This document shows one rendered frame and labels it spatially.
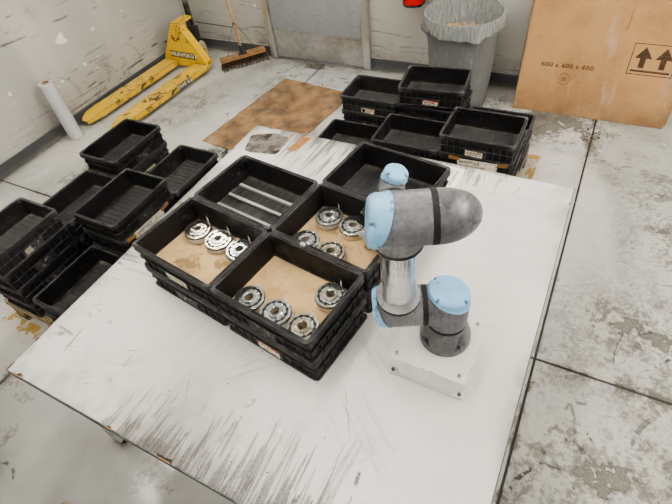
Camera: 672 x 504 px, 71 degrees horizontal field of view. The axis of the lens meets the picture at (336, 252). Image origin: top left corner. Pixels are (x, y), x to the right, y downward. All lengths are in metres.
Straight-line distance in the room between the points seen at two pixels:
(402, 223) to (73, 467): 2.03
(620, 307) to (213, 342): 1.97
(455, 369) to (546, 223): 0.81
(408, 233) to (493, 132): 1.97
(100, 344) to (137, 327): 0.13
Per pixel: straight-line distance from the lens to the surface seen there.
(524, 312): 1.71
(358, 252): 1.67
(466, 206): 0.95
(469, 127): 2.89
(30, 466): 2.71
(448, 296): 1.29
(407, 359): 1.45
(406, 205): 0.93
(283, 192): 1.97
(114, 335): 1.90
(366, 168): 2.03
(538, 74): 3.99
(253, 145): 2.51
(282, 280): 1.63
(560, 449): 2.29
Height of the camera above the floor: 2.05
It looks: 47 degrees down
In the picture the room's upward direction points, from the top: 9 degrees counter-clockwise
